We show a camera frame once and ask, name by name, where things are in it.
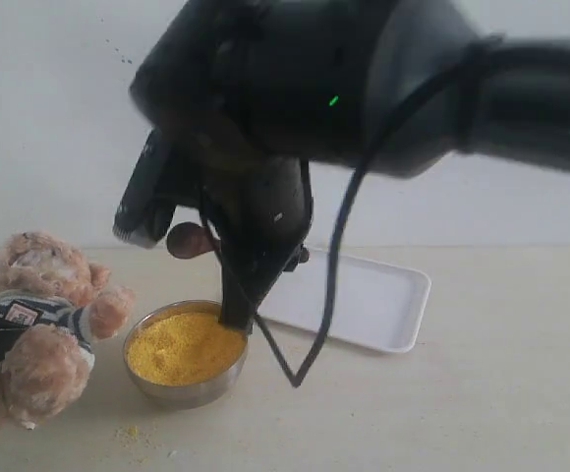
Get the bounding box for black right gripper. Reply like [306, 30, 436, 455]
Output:
[167, 137, 313, 333]

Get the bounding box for beige teddy bear striped shirt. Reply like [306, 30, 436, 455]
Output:
[0, 230, 137, 446]

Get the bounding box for dark brown wooden spoon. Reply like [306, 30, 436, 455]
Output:
[165, 221, 311, 265]

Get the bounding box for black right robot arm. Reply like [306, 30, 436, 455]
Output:
[113, 1, 570, 329]

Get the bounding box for yellow millet grains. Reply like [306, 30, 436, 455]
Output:
[127, 313, 247, 386]

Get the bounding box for steel bowl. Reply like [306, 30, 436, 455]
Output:
[123, 300, 249, 410]

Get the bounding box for white rectangular tray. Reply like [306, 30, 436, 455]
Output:
[258, 249, 431, 353]

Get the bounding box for black cable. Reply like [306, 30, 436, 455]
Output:
[250, 33, 507, 389]

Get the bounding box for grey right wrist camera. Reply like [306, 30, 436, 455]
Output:
[112, 129, 176, 249]

